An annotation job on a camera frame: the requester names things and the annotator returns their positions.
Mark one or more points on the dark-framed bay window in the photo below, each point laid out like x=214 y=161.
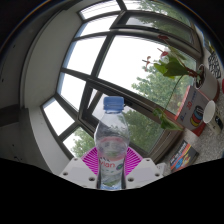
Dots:
x=100 y=56

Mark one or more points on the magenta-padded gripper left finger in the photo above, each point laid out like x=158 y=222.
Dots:
x=78 y=168

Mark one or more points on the anthurium plant in white pot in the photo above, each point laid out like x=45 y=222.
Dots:
x=175 y=68

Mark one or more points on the clear blue-capped water bottle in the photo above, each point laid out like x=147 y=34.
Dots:
x=111 y=140

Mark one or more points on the white printed filament box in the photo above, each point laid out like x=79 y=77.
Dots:
x=193 y=110

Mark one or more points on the colourful flat printed box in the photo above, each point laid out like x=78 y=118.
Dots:
x=183 y=156

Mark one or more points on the black grid trivet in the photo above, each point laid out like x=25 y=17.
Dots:
x=215 y=63

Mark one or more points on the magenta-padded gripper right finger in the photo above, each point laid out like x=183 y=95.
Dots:
x=145 y=168

